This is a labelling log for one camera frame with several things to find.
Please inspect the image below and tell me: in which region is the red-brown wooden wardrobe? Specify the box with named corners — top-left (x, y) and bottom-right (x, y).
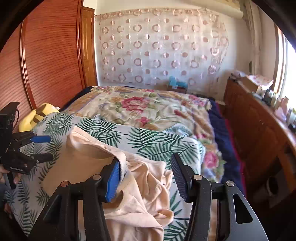
top-left (0, 0), bottom-right (98, 121)

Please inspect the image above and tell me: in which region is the navy blue blanket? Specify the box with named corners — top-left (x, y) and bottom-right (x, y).
top-left (208, 98), bottom-right (246, 194)

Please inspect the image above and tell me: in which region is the palm leaf print quilt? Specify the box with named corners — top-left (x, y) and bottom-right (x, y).
top-left (5, 113), bottom-right (205, 240)

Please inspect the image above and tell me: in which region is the window with wooden frame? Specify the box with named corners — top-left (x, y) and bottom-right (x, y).
top-left (273, 25), bottom-right (295, 108)

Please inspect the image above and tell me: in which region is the floral bed blanket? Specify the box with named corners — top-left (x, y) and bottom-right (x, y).
top-left (62, 86), bottom-right (226, 182)

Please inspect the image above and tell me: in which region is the blue toy on bed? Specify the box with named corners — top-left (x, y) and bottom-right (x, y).
top-left (169, 76), bottom-right (188, 90)

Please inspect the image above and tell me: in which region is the circle pattern sheer curtain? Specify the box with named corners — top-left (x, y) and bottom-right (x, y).
top-left (96, 8), bottom-right (229, 94)

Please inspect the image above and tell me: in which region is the cardboard box on sideboard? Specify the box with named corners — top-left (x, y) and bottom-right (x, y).
top-left (240, 77), bottom-right (259, 92)

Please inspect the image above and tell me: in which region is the long wooden sideboard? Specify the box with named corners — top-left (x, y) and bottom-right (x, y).
top-left (224, 77), bottom-right (295, 207)

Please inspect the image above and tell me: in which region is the yellow plush toy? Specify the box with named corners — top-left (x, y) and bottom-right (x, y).
top-left (18, 103), bottom-right (60, 132)

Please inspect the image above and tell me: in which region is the left hand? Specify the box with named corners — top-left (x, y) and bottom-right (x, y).
top-left (0, 165), bottom-right (22, 185)

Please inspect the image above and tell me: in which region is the beige t-shirt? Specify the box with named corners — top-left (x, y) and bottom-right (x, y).
top-left (42, 127), bottom-right (174, 240)

